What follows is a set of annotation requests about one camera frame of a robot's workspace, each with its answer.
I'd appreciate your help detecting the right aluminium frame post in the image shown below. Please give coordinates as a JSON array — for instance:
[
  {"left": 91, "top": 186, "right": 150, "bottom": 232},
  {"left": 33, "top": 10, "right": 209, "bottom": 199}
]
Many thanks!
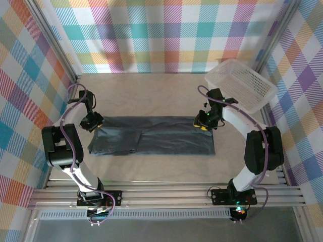
[{"left": 254, "top": 0, "right": 301, "bottom": 73}]

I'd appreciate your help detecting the white perforated plastic basket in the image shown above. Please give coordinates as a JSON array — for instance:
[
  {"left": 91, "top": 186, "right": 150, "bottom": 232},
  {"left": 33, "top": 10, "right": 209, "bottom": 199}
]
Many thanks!
[{"left": 204, "top": 58, "right": 278, "bottom": 114}]

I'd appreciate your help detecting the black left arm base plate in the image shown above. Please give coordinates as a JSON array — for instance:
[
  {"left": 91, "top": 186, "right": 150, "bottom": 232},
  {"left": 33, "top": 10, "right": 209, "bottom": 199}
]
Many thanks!
[{"left": 77, "top": 190, "right": 123, "bottom": 207}]

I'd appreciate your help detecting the narrow aluminium table rail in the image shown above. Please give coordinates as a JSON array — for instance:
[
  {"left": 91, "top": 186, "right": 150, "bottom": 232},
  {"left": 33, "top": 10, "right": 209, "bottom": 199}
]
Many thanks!
[{"left": 44, "top": 179, "right": 290, "bottom": 189}]

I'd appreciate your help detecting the aluminium frame post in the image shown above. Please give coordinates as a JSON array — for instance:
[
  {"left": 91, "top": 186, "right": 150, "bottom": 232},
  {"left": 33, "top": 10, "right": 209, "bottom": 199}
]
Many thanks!
[
  {"left": 25, "top": 0, "right": 82, "bottom": 83},
  {"left": 254, "top": 0, "right": 301, "bottom": 73}
]

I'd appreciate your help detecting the dark grey t-shirt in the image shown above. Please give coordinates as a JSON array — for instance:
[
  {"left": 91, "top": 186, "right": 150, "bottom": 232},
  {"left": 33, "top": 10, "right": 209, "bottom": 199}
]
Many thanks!
[{"left": 87, "top": 115, "right": 216, "bottom": 157}]

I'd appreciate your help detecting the left aluminium frame post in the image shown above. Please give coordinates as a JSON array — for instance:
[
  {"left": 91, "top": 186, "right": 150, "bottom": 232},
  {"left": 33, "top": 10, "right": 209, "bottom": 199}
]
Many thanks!
[{"left": 25, "top": 0, "right": 82, "bottom": 83}]

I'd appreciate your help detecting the slotted grey cable duct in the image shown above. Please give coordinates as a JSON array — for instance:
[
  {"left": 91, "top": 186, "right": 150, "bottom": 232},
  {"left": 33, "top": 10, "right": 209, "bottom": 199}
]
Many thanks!
[{"left": 37, "top": 211, "right": 233, "bottom": 219}]

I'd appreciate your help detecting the wide aluminium base rail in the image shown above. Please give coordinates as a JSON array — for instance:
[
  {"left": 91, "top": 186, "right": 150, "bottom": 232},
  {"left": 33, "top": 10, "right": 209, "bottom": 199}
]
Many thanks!
[{"left": 29, "top": 189, "right": 307, "bottom": 210}]

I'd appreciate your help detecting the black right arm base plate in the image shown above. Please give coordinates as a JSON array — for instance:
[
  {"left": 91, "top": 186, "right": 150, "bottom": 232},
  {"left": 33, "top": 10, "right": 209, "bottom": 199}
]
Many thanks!
[{"left": 210, "top": 188, "right": 258, "bottom": 205}]

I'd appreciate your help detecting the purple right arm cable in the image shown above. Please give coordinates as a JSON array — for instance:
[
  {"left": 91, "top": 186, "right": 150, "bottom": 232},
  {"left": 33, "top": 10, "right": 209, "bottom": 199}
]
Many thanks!
[{"left": 197, "top": 85, "right": 270, "bottom": 224}]

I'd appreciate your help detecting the left aluminium side rail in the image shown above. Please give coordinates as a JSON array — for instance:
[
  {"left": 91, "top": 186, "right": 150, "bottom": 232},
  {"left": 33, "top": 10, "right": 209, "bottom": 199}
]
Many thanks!
[{"left": 44, "top": 77, "right": 81, "bottom": 189}]

